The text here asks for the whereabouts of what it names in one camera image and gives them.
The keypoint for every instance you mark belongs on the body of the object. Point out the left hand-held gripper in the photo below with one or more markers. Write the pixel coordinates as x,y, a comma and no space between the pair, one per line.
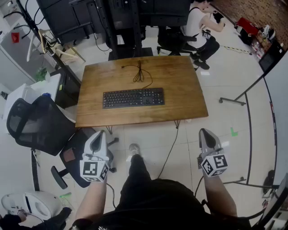
92,168

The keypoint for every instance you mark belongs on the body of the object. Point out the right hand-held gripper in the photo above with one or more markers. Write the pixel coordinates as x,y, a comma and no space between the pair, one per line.
213,165

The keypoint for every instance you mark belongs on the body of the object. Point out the black keyboard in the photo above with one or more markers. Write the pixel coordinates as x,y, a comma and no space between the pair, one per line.
132,98

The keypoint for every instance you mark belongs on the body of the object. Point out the person's left forearm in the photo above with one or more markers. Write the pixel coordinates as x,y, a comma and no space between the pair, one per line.
90,202

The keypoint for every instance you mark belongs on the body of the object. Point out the person's right forearm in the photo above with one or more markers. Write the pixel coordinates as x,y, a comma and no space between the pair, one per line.
220,197

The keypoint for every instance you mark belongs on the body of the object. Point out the black table leg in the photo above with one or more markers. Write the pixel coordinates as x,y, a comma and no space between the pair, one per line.
177,124
109,129

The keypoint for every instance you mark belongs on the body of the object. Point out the person's grey shoe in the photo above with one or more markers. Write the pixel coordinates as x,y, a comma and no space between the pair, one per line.
134,148

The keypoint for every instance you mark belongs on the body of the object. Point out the black mesh office chair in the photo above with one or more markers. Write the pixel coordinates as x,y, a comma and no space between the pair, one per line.
42,125

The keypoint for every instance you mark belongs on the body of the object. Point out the black low cabinet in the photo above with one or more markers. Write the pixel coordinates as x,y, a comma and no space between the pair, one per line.
67,89

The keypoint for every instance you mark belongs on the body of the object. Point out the black bundle on floor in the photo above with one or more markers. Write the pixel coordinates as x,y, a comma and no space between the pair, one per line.
269,182

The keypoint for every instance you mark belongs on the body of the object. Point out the person's black clothed body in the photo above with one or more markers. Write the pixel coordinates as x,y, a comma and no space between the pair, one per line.
157,206

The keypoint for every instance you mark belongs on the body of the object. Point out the white rounded appliance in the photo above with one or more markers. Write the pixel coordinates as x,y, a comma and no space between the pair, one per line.
38,204

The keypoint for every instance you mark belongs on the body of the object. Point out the white side cabinet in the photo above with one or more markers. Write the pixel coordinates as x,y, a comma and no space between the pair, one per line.
27,94

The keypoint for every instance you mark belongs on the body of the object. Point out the green potted plant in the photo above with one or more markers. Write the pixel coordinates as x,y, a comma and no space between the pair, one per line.
41,74

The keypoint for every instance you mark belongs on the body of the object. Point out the gold metal leg stand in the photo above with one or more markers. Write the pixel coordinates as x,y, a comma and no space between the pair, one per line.
72,54

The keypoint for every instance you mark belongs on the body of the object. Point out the small black monitor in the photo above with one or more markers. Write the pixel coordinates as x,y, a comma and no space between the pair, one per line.
268,59

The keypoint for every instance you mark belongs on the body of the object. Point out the black swivel office chair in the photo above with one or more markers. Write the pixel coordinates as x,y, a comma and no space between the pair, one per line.
171,40

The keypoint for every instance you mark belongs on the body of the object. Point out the black screen stand column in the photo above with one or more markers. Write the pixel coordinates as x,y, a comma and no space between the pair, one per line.
126,33

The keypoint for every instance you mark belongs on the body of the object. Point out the wooden clothes hanger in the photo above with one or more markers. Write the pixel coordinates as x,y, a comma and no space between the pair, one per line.
42,40

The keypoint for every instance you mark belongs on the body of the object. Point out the red box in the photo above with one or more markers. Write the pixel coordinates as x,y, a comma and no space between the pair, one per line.
247,25

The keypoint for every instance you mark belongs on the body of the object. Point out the large black screen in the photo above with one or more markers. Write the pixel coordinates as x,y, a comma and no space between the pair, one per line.
67,18
168,11

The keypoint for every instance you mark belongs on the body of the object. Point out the black clothes rack bar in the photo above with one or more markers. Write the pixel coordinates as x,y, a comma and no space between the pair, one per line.
33,29

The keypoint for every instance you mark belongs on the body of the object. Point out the black rolling frame stand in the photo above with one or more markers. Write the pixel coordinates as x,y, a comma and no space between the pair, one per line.
248,134

